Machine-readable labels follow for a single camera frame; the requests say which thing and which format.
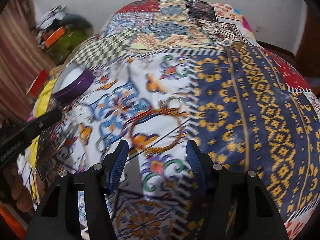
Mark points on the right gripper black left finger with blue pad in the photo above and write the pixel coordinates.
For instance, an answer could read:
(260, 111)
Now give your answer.
(57, 216)

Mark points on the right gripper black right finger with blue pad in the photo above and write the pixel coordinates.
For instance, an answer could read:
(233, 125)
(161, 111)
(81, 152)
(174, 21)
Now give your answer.
(238, 205)

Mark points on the person's hand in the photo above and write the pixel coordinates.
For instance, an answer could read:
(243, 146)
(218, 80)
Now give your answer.
(18, 191)

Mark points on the yellow cloth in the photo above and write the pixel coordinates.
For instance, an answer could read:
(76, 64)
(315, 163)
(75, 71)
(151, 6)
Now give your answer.
(37, 185)

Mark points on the red and white box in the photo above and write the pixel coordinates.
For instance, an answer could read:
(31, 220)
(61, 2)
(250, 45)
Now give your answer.
(38, 84)

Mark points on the red striped curtain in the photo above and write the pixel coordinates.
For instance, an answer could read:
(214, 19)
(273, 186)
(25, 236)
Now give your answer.
(21, 59)

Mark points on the purple heart-shaped tin box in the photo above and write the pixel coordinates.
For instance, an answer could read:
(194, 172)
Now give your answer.
(72, 82)

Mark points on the green patterned box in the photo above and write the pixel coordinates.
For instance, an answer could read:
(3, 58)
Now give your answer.
(63, 47)

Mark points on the orange box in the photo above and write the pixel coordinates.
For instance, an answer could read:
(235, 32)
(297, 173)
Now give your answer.
(51, 39)

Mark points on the pile of clothes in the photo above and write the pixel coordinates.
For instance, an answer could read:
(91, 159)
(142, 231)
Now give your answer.
(60, 17)

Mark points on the colourful patchwork bedspread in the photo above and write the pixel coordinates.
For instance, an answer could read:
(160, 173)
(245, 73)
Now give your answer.
(169, 71)

